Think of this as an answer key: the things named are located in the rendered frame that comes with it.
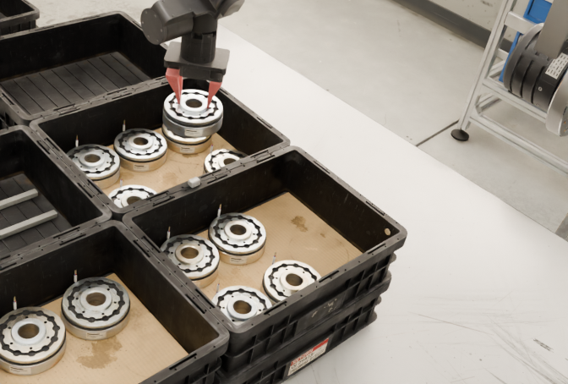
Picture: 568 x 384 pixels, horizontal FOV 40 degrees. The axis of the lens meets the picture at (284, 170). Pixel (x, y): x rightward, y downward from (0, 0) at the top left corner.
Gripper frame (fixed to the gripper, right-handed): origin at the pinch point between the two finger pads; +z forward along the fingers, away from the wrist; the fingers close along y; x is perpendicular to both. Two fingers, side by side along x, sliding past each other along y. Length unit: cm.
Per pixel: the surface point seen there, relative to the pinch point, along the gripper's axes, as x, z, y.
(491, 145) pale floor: 162, 111, 113
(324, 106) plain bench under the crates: 60, 37, 28
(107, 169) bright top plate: 0.4, 18.5, -15.1
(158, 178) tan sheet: 3.7, 21.6, -6.1
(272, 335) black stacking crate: -34.2, 17.4, 18.2
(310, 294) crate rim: -29.8, 12.1, 23.1
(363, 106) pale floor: 177, 110, 57
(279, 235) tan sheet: -7.2, 22.0, 18.2
